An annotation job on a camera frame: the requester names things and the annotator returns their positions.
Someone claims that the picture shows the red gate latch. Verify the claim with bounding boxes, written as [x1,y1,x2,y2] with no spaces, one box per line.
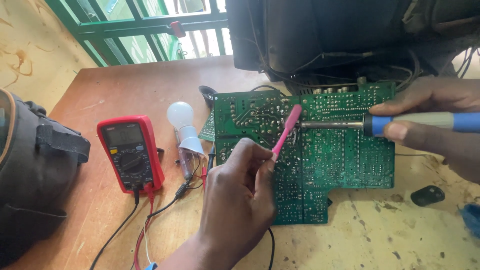
[167,21,187,38]

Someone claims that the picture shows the small black plastic piece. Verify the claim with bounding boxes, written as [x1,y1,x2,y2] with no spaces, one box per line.
[410,185,446,207]

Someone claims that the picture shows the clear handle screwdriver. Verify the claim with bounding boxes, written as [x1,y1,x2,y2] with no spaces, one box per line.
[173,127,193,181]

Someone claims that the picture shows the blue cloth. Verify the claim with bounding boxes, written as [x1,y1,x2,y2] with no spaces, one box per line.
[460,203,480,239]

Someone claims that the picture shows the pink toothbrush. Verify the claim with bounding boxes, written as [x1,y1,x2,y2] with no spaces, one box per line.
[271,104,303,163]

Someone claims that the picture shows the person's left hand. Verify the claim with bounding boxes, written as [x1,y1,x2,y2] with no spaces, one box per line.
[198,137,278,254]

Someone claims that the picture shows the red test lead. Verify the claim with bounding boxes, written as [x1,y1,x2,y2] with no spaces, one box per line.
[133,167,208,270]

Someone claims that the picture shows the black round object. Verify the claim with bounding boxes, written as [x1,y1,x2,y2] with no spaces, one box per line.
[198,85,219,109]

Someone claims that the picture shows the red digital multimeter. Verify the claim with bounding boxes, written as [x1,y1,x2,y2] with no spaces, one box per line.
[96,115,166,194]

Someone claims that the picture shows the small green circuit board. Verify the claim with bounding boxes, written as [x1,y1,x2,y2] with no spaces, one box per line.
[197,109,216,142]

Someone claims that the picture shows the large green circuit board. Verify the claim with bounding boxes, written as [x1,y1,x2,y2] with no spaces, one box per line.
[212,82,397,226]

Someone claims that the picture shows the black bag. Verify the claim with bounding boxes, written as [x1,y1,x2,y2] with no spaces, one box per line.
[0,88,91,268]

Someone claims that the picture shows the black test lead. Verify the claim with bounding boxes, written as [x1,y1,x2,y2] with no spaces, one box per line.
[89,147,216,270]

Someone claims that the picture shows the blue grey soldering iron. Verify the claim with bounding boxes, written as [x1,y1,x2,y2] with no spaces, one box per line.
[295,112,480,137]

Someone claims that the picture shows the person's right hand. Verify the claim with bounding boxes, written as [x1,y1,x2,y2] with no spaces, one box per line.
[369,77,480,184]

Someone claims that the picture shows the green metal gate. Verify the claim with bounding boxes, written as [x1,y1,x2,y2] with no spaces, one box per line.
[45,0,234,67]

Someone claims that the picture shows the black television set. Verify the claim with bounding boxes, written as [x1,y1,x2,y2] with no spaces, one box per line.
[226,0,480,94]

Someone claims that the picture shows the white light bulb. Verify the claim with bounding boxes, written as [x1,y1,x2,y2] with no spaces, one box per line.
[166,101,206,157]

